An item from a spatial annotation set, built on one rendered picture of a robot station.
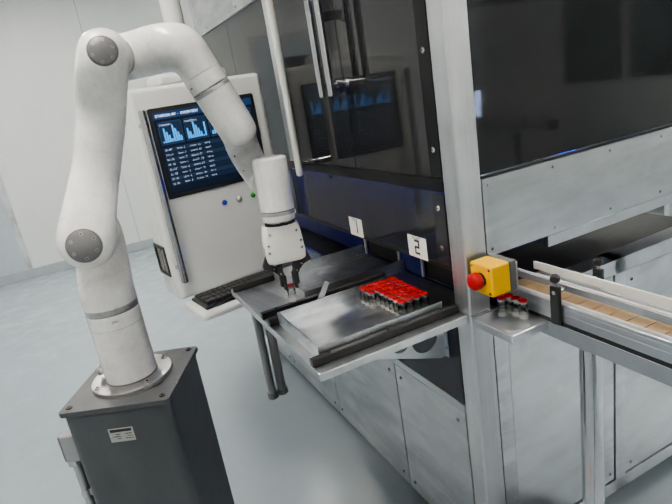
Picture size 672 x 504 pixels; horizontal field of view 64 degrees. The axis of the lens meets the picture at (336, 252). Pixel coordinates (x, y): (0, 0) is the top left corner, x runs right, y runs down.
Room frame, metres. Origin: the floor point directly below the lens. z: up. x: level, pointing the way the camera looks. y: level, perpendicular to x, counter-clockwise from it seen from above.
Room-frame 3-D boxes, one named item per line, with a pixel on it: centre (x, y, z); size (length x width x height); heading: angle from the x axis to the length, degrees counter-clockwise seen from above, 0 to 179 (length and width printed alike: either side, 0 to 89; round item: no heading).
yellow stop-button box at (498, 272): (1.13, -0.34, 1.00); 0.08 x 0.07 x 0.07; 114
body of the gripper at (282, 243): (1.30, 0.13, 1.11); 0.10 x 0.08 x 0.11; 106
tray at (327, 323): (1.26, -0.03, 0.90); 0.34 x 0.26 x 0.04; 114
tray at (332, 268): (1.62, 0.01, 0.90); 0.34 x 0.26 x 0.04; 114
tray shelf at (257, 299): (1.44, 0.00, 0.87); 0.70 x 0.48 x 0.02; 24
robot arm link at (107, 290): (1.22, 0.55, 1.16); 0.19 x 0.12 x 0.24; 15
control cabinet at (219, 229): (2.05, 0.43, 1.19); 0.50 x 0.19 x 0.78; 123
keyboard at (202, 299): (1.87, 0.33, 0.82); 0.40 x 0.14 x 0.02; 123
